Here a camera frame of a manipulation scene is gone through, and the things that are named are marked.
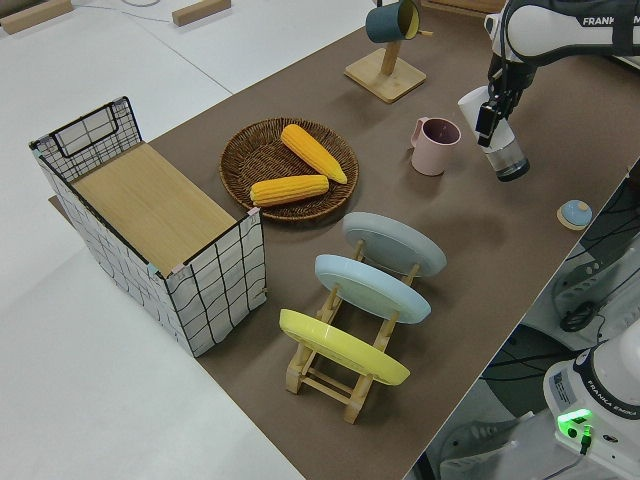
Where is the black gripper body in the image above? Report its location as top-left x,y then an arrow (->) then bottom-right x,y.
488,52 -> 539,104

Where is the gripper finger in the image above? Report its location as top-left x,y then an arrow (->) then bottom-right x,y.
478,99 -> 503,146
502,87 -> 524,124

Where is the white translucent water bottle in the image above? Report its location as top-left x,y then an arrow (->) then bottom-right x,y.
458,85 -> 530,182

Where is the pink mug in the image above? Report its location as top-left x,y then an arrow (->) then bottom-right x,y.
410,117 -> 461,176

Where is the light wooden cabinet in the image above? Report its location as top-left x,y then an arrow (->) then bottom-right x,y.
422,0 -> 507,14

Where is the wooden mug tree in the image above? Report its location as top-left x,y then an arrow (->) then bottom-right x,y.
343,0 -> 434,105

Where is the brown table mat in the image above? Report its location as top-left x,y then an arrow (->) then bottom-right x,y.
48,0 -> 640,480

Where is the dark teal mug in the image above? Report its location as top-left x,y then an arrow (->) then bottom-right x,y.
365,0 -> 422,44

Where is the grey plate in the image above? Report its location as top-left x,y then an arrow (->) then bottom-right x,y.
342,211 -> 448,279

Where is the yellow corn cob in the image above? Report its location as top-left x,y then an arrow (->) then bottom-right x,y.
249,174 -> 330,208
281,123 -> 348,185

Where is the light blue plate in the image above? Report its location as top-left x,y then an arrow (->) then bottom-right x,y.
314,254 -> 432,325

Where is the round brown wicker basket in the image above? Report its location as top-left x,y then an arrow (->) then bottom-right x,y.
219,117 -> 360,223

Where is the yellow plate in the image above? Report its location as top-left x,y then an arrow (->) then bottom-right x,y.
278,308 -> 411,387

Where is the light wooden block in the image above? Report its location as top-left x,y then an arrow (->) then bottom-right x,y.
0,0 -> 73,35
171,0 -> 232,27

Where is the wooden plate rack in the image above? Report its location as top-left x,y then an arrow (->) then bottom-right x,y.
284,238 -> 421,425

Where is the wooden basket lid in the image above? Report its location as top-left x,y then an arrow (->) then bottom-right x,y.
72,143 -> 237,266

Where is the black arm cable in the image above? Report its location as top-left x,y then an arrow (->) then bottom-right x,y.
492,12 -> 516,104

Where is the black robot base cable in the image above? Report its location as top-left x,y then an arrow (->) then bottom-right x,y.
559,299 -> 609,334

